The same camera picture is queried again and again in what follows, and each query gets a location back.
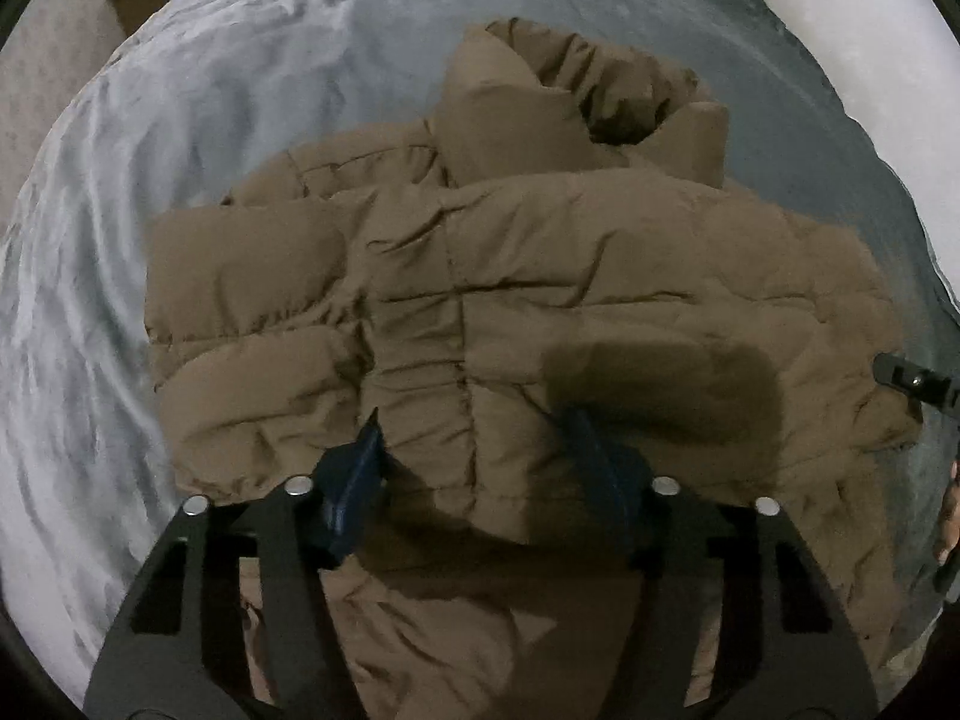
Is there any person's right hand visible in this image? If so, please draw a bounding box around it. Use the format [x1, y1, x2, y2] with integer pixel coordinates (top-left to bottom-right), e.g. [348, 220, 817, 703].
[937, 457, 960, 565]

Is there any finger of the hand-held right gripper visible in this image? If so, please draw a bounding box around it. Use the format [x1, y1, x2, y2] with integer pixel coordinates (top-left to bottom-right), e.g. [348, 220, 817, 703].
[873, 352, 960, 425]

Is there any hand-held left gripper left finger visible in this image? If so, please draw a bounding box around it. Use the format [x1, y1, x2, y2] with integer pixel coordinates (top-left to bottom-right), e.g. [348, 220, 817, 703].
[82, 409, 392, 720]

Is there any grey plush blanket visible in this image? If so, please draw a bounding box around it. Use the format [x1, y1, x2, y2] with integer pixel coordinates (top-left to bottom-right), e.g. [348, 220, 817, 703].
[0, 0, 960, 691]

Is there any brown puffer jacket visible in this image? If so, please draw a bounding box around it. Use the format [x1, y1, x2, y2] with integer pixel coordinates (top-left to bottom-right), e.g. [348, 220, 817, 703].
[142, 15, 925, 720]

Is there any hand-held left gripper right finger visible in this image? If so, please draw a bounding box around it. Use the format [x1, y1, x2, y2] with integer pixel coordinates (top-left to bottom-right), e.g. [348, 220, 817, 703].
[559, 405, 879, 720]

